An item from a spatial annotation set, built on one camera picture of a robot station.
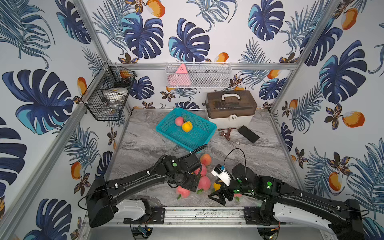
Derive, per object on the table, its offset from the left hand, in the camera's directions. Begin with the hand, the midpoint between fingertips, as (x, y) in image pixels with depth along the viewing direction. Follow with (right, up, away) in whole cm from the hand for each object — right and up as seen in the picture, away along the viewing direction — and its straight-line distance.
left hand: (189, 183), depth 73 cm
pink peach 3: (-3, -6, +3) cm, 8 cm away
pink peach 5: (+20, 0, -12) cm, 23 cm away
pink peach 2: (+8, +4, +9) cm, 12 cm away
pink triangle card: (-5, +57, +17) cm, 60 cm away
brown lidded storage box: (+25, +39, +20) cm, 50 cm away
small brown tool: (+26, +22, +32) cm, 47 cm away
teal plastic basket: (+6, +20, +31) cm, 37 cm away
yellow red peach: (-2, +28, +31) cm, 42 cm away
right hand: (+11, -1, -3) cm, 12 cm away
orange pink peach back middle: (+10, +8, +16) cm, 21 cm away
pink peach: (-8, +32, +34) cm, 47 cm away
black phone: (+41, +22, +32) cm, 56 cm away
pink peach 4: (+8, -2, +6) cm, 10 cm away
